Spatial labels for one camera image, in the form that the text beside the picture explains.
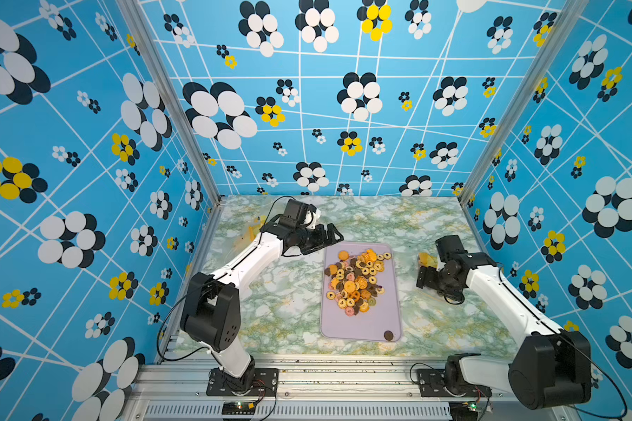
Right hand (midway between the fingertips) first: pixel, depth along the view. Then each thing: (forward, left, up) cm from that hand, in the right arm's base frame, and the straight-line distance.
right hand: (433, 286), depth 84 cm
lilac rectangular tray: (-8, +18, -7) cm, 21 cm away
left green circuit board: (-32, +59, -10) cm, 68 cm away
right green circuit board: (-32, -3, -8) cm, 33 cm away
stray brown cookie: (-13, +15, -8) cm, 21 cm away
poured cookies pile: (+4, +25, -4) cm, 26 cm away
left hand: (+11, +31, +11) cm, 35 cm away
